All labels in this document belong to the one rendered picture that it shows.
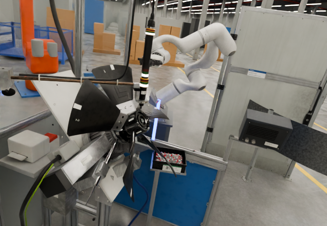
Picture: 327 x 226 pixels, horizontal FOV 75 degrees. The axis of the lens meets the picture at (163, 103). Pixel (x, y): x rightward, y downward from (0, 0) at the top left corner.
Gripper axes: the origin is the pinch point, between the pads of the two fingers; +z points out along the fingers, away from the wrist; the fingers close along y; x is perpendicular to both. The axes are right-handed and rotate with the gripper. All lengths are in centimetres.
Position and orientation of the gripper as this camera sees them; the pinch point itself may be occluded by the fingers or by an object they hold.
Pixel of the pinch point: (146, 62)
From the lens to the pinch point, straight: 107.9
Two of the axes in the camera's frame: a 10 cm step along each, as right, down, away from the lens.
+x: 1.5, -9.3, -3.5
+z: -2.8, 2.9, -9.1
